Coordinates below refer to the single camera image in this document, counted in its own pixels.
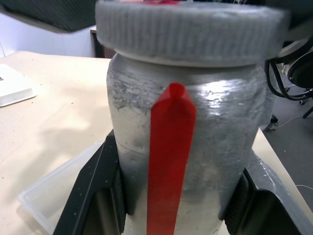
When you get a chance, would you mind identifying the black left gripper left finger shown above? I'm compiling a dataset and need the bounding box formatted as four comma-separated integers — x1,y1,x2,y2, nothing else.
52,129,127,235

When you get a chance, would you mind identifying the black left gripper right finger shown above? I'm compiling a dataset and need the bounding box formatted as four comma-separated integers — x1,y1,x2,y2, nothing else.
221,148,313,235

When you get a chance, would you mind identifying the clear plastic jar with powder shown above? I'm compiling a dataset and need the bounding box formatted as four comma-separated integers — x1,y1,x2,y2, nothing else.
105,50,272,235

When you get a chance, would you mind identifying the grey ribbed jar lid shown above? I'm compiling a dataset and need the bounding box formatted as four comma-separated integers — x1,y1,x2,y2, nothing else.
94,0,291,66

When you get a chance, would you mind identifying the clear plastic box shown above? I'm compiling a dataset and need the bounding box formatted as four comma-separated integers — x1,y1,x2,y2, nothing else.
18,141,106,235

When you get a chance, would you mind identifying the white flat box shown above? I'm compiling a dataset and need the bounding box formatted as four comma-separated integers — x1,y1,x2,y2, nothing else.
0,64,38,108

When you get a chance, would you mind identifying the red tape strip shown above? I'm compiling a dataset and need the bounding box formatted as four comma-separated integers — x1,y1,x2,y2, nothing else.
146,82,197,235

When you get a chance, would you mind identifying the black office chair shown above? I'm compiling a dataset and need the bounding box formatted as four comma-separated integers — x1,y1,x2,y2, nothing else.
265,38,313,119

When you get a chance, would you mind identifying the brown wooden cabinet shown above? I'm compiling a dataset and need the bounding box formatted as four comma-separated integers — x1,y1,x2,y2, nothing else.
89,23,113,59

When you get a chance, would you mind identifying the black textured panel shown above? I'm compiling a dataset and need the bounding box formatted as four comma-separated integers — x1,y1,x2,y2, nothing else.
0,0,99,34

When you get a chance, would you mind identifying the white floor cable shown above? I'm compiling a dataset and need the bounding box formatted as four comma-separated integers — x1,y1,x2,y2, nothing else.
278,114,307,128

